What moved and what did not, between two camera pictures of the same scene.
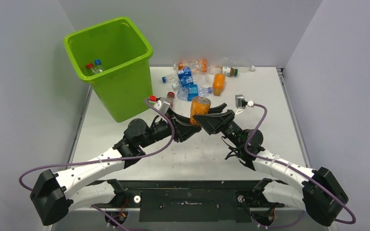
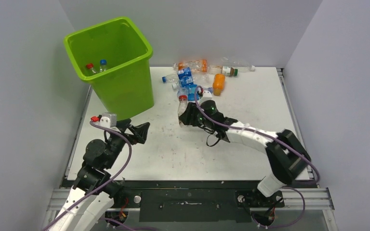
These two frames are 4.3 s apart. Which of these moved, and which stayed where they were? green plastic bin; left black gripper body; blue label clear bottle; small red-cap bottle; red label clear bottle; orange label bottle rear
Moved: left black gripper body; small red-cap bottle
Stayed: red label clear bottle; green plastic bin; orange label bottle rear; blue label clear bottle
